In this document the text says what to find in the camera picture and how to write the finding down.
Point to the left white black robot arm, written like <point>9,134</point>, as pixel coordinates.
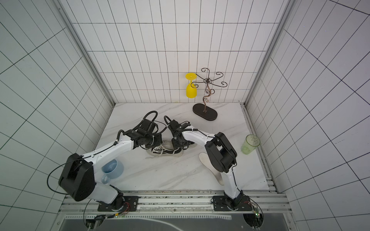
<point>78,176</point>

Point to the green transparent plastic cup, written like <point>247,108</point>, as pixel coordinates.
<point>251,142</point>

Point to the light blue ceramic mug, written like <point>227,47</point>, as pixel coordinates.
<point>112,170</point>

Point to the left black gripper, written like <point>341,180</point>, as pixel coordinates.
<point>159,141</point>

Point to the right white insole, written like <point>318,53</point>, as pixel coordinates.
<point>204,159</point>

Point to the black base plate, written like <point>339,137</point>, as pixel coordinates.
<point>228,203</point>
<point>120,204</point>

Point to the black white sneaker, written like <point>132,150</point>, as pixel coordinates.
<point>190,144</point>
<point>165,149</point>

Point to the black metal glass rack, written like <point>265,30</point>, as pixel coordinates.
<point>203,110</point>

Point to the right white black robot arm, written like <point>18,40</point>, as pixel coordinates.
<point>219,158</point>

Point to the aluminium rail frame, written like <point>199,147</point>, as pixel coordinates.
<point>180,204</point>

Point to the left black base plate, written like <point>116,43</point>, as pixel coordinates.
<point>120,204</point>

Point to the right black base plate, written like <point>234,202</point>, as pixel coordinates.
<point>228,203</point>

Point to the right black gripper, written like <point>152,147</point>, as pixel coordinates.
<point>179,138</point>

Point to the yellow plastic wine glass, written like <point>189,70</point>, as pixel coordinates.
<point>191,90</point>

